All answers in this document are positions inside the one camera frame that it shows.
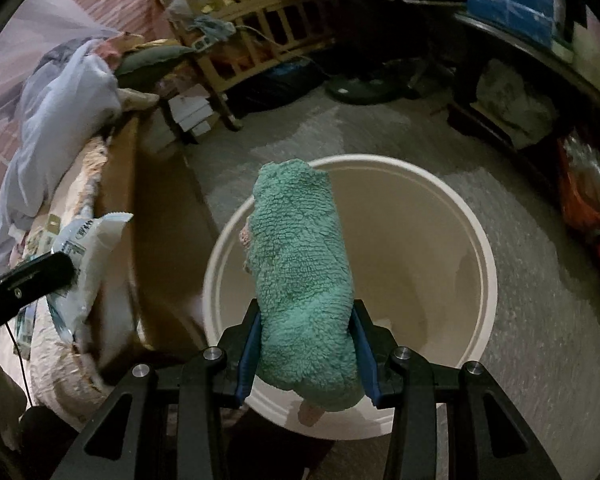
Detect green fuzzy towel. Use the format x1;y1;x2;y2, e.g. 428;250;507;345
239;159;368;426

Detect pink quilted bedspread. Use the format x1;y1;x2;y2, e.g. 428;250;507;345
0;135;146;421

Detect green pillow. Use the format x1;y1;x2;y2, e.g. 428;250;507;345
115;45;196;86

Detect black fan base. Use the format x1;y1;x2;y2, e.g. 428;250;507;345
326;72;411;106

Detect dark wooden table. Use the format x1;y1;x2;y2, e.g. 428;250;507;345
355;0;600;161

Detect wooden crib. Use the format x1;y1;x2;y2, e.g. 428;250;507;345
150;0;346;133

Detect dark bag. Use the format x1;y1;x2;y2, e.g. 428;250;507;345
240;57;331;106

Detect stack of white boxes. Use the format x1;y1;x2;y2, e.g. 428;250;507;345
167;85;221;143

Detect light blue cloth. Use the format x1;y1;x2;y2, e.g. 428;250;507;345
182;15;236;48

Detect white plastic packet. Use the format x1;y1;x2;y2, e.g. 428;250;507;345
50;211;134;343

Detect white plastic bucket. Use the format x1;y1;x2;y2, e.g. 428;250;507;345
201;154;498;440

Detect orange bag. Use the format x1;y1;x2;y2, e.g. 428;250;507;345
555;130;600;241

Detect white plastic bag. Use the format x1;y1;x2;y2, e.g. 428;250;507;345
475;57;561;148

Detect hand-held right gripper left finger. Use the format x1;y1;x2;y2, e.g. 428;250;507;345
47;299;263;480

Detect black cable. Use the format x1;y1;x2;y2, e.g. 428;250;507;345
7;317;33;411

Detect lavender quilt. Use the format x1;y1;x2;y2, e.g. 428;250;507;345
0;37;123;281

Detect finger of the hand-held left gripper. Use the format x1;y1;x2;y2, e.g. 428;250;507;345
0;252;77;328

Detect brown bed frame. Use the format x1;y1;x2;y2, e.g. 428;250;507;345
100;110;221;356

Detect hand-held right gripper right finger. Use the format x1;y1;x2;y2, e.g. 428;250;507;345
350;299;563;480

